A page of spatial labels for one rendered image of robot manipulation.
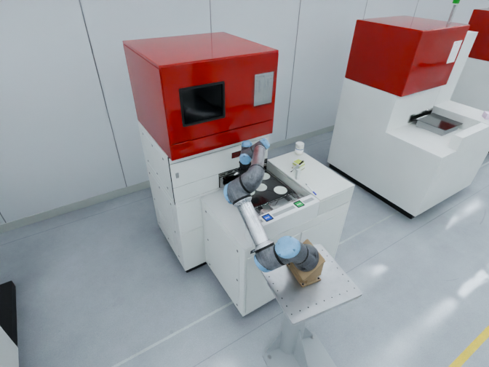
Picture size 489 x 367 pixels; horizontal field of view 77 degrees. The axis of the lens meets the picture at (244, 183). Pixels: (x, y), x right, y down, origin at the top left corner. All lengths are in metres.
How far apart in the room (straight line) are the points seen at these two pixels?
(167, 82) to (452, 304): 2.79
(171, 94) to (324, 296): 1.41
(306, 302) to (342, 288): 0.23
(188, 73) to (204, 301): 1.78
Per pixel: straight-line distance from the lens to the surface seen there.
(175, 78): 1.85
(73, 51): 3.27
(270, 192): 2.27
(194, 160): 2.16
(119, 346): 2.67
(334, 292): 1.84
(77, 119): 3.44
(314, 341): 2.59
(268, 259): 1.65
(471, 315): 3.25
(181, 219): 2.40
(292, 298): 1.76
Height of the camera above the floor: 2.26
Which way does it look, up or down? 36 degrees down
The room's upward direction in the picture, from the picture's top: 1 degrees clockwise
